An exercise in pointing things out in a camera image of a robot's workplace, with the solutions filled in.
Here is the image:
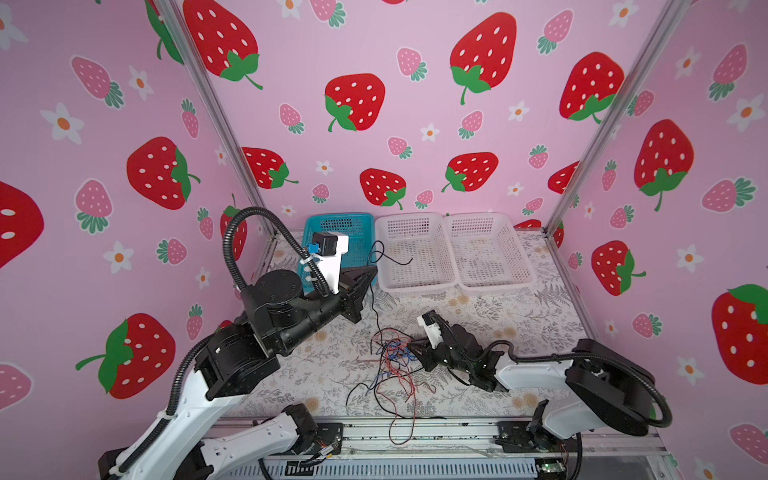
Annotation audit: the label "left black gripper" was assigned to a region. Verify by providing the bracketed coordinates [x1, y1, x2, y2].
[277, 265, 375, 362]

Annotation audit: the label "black cables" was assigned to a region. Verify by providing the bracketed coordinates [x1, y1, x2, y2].
[344, 239, 448, 421]

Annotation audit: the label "blue cables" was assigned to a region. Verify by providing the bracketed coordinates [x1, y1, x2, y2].
[368, 338, 421, 391]

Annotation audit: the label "red cables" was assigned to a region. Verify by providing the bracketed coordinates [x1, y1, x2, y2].
[359, 326, 439, 446]

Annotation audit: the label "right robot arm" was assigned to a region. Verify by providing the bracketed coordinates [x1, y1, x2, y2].
[408, 317, 673, 452]

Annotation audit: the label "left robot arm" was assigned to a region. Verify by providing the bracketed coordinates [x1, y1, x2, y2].
[99, 207, 377, 479]

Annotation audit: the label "teal plastic basket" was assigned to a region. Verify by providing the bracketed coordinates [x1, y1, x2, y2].
[301, 213, 375, 294]

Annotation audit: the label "middle white plastic basket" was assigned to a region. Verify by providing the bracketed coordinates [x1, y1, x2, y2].
[375, 213, 458, 296]

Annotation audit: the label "white plastic basket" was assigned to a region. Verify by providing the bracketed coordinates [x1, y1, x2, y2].
[375, 213, 458, 296]
[443, 213, 536, 295]

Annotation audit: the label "floral table cloth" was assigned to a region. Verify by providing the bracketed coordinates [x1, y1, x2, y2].
[228, 232, 586, 420]

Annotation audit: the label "right white plastic basket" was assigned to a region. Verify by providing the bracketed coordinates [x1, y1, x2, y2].
[443, 213, 536, 295]

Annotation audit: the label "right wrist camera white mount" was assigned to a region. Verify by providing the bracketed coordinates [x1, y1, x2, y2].
[417, 310, 444, 349]

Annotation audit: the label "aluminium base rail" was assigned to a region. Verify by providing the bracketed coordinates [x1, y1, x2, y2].
[226, 417, 683, 479]

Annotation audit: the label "left corner aluminium post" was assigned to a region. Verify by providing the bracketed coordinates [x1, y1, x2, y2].
[156, 0, 265, 208]

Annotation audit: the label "corner aluminium post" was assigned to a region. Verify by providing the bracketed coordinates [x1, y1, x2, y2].
[156, 0, 265, 208]
[543, 0, 691, 240]

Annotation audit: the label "right corner aluminium post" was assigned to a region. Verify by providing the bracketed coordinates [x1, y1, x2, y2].
[543, 0, 691, 240]

